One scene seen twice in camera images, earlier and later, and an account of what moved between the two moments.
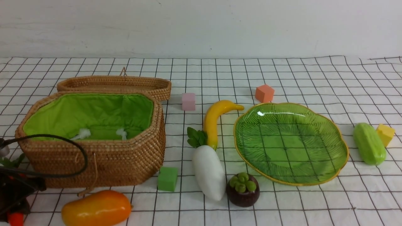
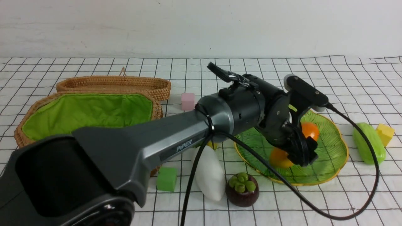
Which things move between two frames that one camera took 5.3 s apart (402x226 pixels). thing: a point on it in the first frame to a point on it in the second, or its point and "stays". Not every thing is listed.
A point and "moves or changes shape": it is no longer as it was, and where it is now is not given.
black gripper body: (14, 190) to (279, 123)
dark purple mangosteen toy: (243, 190) stays
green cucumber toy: (369, 144) stays
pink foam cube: (188, 101) stays
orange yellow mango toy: (102, 208) moves or changes shape
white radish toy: (207, 165) stays
